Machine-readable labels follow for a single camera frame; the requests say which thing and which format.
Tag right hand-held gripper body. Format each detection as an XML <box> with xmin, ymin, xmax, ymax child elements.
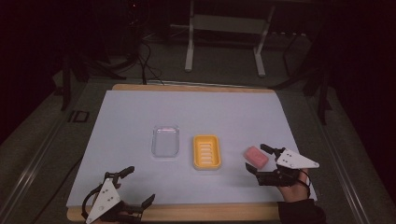
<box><xmin>255</xmin><ymin>148</ymin><xmax>320</xmax><ymax>188</ymax></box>

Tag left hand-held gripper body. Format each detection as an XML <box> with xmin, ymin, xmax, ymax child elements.
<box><xmin>81</xmin><ymin>177</ymin><xmax>148</xmax><ymax>224</ymax></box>

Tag pink soap bar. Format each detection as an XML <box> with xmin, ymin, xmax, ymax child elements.
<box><xmin>243</xmin><ymin>146</ymin><xmax>270</xmax><ymax>170</ymax></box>

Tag yellow soap dish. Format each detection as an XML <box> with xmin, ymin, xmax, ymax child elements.
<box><xmin>191</xmin><ymin>133</ymin><xmax>222</xmax><ymax>171</ymax></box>

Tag person's right hand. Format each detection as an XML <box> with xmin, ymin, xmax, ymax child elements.
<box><xmin>276</xmin><ymin>168</ymin><xmax>313</xmax><ymax>203</ymax></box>

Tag clear plastic lid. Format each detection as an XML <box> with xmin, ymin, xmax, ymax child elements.
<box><xmin>150</xmin><ymin>125</ymin><xmax>181</xmax><ymax>159</ymax></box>

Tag dark metal stand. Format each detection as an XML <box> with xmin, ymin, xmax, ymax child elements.
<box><xmin>269</xmin><ymin>31</ymin><xmax>334</xmax><ymax>126</ymax></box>
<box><xmin>54</xmin><ymin>54</ymin><xmax>127</xmax><ymax>112</ymax></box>

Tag white table mat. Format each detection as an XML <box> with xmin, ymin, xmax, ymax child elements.
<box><xmin>65</xmin><ymin>90</ymin><xmax>318</xmax><ymax>207</ymax></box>

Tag white metal stand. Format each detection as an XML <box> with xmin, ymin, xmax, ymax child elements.
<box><xmin>169</xmin><ymin>0</ymin><xmax>276</xmax><ymax>78</ymax></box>

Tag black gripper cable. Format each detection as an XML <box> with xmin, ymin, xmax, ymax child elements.
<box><xmin>80</xmin><ymin>186</ymin><xmax>104</xmax><ymax>220</ymax></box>

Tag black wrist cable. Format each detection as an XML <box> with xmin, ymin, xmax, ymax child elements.
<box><xmin>302</xmin><ymin>176</ymin><xmax>313</xmax><ymax>200</ymax></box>

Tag metal floor rail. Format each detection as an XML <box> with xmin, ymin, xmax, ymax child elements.
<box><xmin>306</xmin><ymin>96</ymin><xmax>372</xmax><ymax>224</ymax></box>
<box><xmin>0</xmin><ymin>118</ymin><xmax>68</xmax><ymax>220</ymax></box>

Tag black rectangular floor frame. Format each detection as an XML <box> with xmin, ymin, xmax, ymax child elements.
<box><xmin>67</xmin><ymin>109</ymin><xmax>91</xmax><ymax>123</ymax></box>

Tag black floor cables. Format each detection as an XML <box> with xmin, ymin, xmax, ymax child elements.
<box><xmin>124</xmin><ymin>36</ymin><xmax>166</xmax><ymax>86</ymax></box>

